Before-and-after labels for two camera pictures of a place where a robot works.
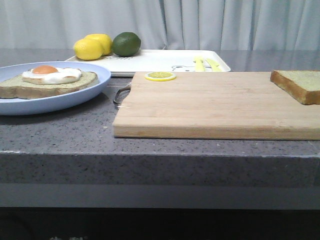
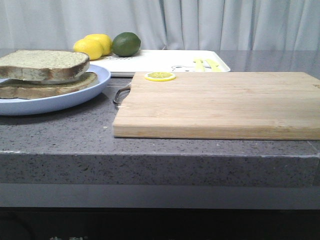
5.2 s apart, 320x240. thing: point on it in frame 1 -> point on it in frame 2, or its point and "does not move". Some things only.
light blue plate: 25,106 does not move
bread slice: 303,85 -> 42,66
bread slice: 17,88 does not move
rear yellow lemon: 105,40 does not move
